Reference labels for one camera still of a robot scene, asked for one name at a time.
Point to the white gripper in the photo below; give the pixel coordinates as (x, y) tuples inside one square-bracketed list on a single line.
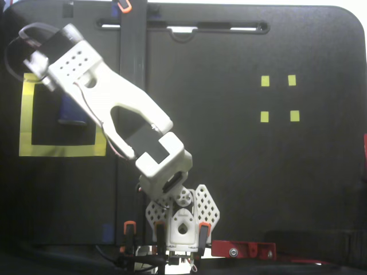
[(68, 113)]

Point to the blue and white charger block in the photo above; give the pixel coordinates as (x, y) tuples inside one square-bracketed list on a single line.
[(67, 111)]

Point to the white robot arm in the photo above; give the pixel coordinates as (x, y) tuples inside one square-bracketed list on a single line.
[(129, 97)]

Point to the yellow tape square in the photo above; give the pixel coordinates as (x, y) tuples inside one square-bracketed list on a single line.
[(57, 150)]

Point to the blue tape piece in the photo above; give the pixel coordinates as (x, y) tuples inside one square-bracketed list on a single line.
[(107, 232), (114, 10)]

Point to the black table strip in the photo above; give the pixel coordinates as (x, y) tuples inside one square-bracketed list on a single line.
[(132, 51)]

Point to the orange black spring clamp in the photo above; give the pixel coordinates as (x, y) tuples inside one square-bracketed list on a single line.
[(160, 232), (205, 232), (130, 233), (124, 5)]

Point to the red corner bracket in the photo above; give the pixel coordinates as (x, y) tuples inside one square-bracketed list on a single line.
[(223, 247)]

